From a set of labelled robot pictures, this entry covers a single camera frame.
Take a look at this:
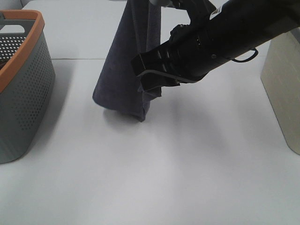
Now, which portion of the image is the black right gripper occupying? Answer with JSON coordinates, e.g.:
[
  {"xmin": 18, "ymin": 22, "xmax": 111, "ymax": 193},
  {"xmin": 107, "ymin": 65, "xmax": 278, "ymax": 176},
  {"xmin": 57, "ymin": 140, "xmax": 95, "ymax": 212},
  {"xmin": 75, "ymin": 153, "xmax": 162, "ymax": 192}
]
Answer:
[{"xmin": 131, "ymin": 24, "xmax": 210, "ymax": 91}]

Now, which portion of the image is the dark navy towel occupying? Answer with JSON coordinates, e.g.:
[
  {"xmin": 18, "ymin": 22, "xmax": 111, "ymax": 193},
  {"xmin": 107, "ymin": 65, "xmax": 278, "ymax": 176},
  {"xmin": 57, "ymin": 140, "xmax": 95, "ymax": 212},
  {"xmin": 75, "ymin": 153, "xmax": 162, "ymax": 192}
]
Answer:
[{"xmin": 92, "ymin": 0, "xmax": 161, "ymax": 122}]

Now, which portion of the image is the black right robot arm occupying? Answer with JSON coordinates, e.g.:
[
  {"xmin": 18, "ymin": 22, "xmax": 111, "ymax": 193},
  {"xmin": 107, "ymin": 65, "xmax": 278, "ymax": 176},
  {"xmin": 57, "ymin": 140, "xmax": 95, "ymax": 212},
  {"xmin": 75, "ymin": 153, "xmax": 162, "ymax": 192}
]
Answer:
[{"xmin": 131, "ymin": 0, "xmax": 300, "ymax": 91}]

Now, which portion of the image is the beige bin grey rim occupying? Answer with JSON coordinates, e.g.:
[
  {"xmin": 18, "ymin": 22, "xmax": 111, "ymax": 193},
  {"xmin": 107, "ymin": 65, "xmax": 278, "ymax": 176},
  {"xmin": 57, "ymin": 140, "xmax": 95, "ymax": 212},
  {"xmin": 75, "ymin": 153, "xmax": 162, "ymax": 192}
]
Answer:
[{"xmin": 261, "ymin": 31, "xmax": 300, "ymax": 154}]

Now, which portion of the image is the grey perforated basket orange rim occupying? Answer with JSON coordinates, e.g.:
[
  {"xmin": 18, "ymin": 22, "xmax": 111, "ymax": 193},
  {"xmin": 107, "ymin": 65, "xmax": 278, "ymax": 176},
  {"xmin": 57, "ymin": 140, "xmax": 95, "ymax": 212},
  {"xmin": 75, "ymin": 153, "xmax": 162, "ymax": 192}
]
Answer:
[{"xmin": 0, "ymin": 10, "xmax": 56, "ymax": 164}]

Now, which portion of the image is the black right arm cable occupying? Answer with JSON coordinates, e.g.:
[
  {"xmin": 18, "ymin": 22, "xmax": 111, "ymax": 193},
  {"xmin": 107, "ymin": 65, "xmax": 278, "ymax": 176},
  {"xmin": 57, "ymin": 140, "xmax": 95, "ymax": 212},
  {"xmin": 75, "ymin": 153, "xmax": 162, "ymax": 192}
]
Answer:
[{"xmin": 231, "ymin": 48, "xmax": 258, "ymax": 63}]

